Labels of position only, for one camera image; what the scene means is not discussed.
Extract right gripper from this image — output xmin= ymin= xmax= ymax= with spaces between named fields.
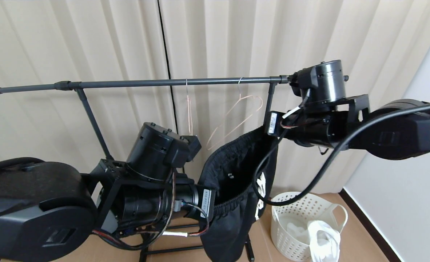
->
xmin=266 ymin=109 xmax=302 ymax=145

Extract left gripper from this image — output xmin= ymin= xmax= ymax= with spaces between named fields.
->
xmin=173 ymin=180 xmax=216 ymax=222

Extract black shorts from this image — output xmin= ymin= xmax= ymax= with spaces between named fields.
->
xmin=198 ymin=126 xmax=279 ymax=262

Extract pink clothes hanger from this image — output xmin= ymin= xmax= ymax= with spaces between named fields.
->
xmin=185 ymin=78 xmax=194 ymax=136
xmin=206 ymin=77 xmax=264 ymax=151

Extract white laundry basket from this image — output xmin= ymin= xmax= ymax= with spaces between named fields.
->
xmin=271 ymin=192 xmax=349 ymax=262

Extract black clothes rack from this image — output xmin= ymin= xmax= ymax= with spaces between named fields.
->
xmin=0 ymin=75 xmax=292 ymax=262

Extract white garment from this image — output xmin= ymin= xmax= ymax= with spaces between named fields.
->
xmin=285 ymin=219 xmax=342 ymax=262

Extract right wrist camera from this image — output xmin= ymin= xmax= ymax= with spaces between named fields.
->
xmin=289 ymin=69 xmax=314 ymax=96

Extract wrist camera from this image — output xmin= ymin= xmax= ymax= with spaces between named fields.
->
xmin=289 ymin=69 xmax=314 ymax=96
xmin=164 ymin=135 xmax=202 ymax=168

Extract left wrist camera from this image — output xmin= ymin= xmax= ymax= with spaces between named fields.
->
xmin=164 ymin=135 xmax=202 ymax=168

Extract black cable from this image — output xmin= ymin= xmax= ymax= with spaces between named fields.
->
xmin=251 ymin=101 xmax=430 ymax=207

